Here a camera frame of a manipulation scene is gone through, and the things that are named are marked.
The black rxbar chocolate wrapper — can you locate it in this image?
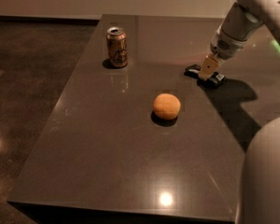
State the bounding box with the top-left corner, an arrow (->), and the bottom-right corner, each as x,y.
184,64 -> 227,89

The gold soda can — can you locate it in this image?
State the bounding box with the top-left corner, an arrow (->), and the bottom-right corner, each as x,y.
106,26 -> 128,68

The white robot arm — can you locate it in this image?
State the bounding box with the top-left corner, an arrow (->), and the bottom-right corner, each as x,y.
199,0 -> 280,224

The orange fruit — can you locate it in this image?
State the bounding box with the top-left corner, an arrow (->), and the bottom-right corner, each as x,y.
153,93 -> 181,120

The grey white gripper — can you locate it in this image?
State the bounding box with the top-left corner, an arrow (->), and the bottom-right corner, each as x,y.
198,3 -> 263,81

